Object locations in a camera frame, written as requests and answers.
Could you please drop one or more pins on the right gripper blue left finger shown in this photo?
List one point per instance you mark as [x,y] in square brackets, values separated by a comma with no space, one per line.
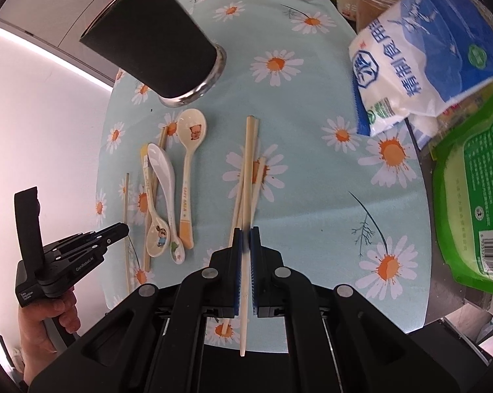
[237,247]

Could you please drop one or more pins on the black cylindrical utensil holder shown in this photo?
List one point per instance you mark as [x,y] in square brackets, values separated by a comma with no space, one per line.
[158,43]

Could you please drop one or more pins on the small green print spoon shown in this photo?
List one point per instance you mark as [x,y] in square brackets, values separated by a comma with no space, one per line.
[177,249]

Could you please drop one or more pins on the blue white salt bag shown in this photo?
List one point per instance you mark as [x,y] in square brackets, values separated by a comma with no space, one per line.
[418,58]

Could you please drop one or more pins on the white ceramic soup spoon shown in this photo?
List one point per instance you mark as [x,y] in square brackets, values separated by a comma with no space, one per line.
[164,171]

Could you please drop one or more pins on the wooden chopstick pair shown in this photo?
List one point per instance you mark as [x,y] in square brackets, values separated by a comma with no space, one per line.
[245,191]
[237,205]

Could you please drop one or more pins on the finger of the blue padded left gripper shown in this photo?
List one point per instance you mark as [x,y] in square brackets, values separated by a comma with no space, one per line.
[80,241]

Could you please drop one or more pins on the daisy print blue tablecloth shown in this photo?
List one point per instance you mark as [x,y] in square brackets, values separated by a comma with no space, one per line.
[339,207]

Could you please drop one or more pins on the person's left hand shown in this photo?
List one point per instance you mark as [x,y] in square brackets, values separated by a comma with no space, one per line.
[37,349]

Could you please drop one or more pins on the green sugar bag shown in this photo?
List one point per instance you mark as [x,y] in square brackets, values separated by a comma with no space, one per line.
[463,199]

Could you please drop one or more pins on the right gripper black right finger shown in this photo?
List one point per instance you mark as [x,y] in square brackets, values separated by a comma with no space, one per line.
[255,251]

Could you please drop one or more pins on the cartoon boy spoon yellow handle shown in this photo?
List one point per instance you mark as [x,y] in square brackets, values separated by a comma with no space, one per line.
[158,236]

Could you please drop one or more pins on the cream spoon orange handle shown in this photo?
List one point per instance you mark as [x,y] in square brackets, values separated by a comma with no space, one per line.
[191,130]

